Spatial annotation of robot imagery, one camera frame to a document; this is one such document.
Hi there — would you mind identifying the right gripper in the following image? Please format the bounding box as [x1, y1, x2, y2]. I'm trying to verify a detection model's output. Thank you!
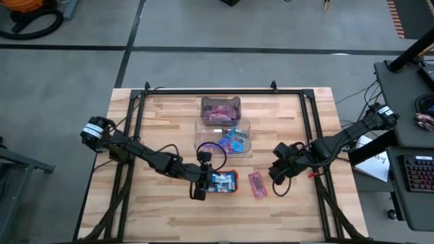
[269, 141, 306, 186]

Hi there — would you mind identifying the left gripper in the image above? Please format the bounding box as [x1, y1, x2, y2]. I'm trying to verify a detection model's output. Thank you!
[190, 151, 214, 201]

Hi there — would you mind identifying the candy bag on desk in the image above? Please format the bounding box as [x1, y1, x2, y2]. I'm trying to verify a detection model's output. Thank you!
[414, 113, 434, 132]

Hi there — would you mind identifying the orange plastic bin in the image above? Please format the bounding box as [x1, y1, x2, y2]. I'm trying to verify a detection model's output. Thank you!
[202, 168, 239, 195]

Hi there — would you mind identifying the clear plastic bin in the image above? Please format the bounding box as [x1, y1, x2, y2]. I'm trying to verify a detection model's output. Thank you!
[193, 117, 253, 159]

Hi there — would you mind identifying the grey translucent plastic bin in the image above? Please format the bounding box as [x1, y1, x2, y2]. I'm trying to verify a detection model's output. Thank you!
[199, 96, 242, 128]

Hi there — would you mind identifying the black desk support beam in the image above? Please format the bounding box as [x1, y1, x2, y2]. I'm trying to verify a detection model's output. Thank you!
[348, 129, 398, 167]

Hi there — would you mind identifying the white paper sheet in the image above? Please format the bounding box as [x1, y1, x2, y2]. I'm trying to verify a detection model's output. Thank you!
[352, 135, 391, 184]

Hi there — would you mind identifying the grey desk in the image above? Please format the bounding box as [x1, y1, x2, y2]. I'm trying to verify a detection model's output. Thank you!
[374, 60, 434, 149]
[385, 145, 434, 232]

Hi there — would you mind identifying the backlit black keyboard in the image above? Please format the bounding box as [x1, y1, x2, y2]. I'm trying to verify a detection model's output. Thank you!
[401, 155, 434, 194]

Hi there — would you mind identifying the orange black hazard tape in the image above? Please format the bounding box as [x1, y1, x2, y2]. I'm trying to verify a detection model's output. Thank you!
[386, 0, 407, 40]

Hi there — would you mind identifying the grey metal cart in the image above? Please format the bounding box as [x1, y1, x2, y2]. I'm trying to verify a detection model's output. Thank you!
[0, 135, 56, 243]

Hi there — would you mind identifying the black floor mat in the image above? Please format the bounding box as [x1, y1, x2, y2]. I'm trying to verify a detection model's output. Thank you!
[393, 0, 434, 40]

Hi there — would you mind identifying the orange vacuum cleaner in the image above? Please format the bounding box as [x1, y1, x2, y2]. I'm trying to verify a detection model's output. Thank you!
[8, 0, 45, 14]

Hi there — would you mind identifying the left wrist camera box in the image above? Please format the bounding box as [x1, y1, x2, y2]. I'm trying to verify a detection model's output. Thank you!
[197, 166, 213, 188]

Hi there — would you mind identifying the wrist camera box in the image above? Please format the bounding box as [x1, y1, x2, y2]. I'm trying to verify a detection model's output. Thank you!
[276, 155, 296, 174]
[197, 166, 213, 188]

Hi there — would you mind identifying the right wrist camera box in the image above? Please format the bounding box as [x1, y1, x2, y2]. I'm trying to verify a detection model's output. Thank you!
[276, 155, 296, 174]

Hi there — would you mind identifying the black left camera cable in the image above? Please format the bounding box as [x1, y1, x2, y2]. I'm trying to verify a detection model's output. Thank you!
[195, 141, 228, 176]

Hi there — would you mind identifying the black camera cable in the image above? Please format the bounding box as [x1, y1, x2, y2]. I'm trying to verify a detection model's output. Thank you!
[195, 141, 228, 176]
[272, 174, 292, 197]

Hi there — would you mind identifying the black right camera cable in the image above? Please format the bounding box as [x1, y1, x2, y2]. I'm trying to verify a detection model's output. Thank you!
[272, 174, 292, 197]

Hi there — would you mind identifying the black aluminium table frame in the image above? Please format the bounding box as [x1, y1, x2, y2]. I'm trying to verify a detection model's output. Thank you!
[73, 80, 369, 244]

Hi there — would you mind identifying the coiled black cable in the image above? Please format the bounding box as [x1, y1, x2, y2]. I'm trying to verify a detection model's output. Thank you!
[414, 94, 434, 115]

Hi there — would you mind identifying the black diagonal post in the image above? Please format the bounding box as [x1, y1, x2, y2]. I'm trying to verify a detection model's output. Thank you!
[387, 28, 434, 74]

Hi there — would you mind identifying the black vacuum hose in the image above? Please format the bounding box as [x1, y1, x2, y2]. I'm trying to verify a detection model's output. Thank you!
[0, 7, 65, 41]

